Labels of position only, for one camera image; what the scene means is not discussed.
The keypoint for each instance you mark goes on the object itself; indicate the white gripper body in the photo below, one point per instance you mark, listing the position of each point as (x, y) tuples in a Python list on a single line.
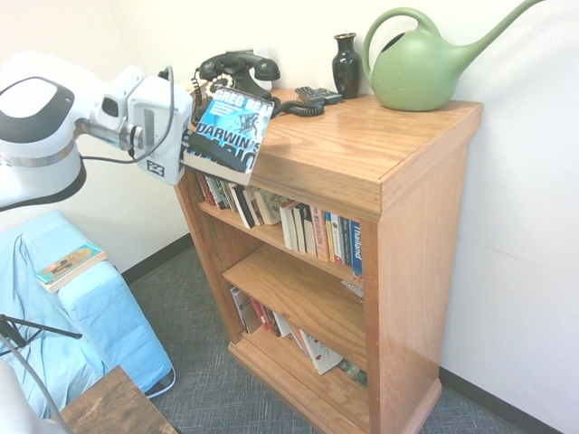
[(160, 122)]

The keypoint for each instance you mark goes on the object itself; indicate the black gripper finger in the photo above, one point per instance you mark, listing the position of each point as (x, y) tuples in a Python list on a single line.
[(187, 141)]

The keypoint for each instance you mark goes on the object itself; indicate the blue Darwin's Radio paperback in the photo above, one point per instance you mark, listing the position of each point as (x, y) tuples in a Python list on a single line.
[(230, 135)]

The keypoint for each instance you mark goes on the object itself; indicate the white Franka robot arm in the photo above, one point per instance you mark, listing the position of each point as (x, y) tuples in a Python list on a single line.
[(31, 131)]

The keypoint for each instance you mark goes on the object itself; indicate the large white leaning book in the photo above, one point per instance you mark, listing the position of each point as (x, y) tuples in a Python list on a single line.
[(289, 226)]

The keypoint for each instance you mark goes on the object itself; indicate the orange pink spine book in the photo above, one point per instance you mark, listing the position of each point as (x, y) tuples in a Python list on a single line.
[(320, 235)]

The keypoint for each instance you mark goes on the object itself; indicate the teal cover book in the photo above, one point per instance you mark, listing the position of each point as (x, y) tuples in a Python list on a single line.
[(70, 267)]

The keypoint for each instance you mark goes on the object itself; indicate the yellow spine book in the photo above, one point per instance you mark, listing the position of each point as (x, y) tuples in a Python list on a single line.
[(335, 237)]

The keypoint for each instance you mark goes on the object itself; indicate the blue Thailand guide book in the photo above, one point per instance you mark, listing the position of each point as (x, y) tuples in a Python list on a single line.
[(357, 248)]

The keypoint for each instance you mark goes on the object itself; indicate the grey white slanted book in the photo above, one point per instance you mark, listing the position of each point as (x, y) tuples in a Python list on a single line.
[(281, 324)]

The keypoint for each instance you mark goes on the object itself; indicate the orange slanted book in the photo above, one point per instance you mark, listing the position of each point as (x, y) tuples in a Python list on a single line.
[(298, 339)]

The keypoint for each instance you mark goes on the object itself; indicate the white book red marks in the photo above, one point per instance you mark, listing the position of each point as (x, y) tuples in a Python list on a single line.
[(321, 355)]

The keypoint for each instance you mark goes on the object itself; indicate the dark green flat book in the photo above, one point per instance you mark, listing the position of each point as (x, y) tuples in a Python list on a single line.
[(353, 373)]

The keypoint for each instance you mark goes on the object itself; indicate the teal spine paperback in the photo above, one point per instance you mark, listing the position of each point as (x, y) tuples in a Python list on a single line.
[(224, 195)]

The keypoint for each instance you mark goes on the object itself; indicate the plain white paperback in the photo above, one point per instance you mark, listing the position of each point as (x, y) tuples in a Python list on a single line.
[(233, 199)]

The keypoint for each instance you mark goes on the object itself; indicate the black vintage rotary telephone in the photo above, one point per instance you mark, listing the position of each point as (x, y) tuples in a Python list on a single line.
[(240, 68)]

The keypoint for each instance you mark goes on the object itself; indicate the black remote control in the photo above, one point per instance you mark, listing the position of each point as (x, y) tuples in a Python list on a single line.
[(319, 94)]

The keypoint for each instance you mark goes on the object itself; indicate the white upright paperback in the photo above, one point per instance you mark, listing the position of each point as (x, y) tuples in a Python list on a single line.
[(306, 230)]

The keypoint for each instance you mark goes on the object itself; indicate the black glossy vase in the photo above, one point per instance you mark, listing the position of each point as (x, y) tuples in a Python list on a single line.
[(346, 68)]

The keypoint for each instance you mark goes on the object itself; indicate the light blue covered armchair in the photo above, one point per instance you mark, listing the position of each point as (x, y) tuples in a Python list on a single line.
[(90, 325)]

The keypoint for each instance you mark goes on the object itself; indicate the loose photos and papers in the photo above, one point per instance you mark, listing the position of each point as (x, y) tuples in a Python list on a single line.
[(353, 288)]

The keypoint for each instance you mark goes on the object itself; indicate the green plastic watering can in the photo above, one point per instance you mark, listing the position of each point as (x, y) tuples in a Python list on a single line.
[(411, 72)]

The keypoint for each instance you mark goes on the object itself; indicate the black tripod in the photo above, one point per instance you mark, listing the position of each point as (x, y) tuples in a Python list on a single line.
[(40, 327)]

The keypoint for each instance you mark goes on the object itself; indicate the oak wooden bookshelf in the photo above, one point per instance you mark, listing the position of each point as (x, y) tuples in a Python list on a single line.
[(407, 253)]

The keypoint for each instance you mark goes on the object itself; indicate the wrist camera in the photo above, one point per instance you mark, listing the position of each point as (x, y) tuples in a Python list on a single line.
[(115, 97)]

